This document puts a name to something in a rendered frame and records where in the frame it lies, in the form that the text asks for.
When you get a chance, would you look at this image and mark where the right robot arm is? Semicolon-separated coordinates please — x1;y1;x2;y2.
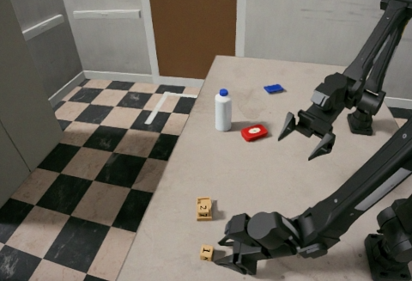
306;0;412;135

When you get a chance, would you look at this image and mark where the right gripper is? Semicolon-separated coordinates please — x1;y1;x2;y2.
278;109;336;161

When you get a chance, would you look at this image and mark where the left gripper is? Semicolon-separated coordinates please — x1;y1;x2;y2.
213;236;257;275

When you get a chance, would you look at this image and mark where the white bottle with blue cap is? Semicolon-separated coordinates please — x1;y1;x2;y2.
215;89;233;131

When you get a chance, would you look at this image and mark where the red tin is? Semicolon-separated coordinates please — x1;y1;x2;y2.
241;124;268;142

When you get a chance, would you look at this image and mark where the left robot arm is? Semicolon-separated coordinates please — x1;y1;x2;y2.
224;115;412;281

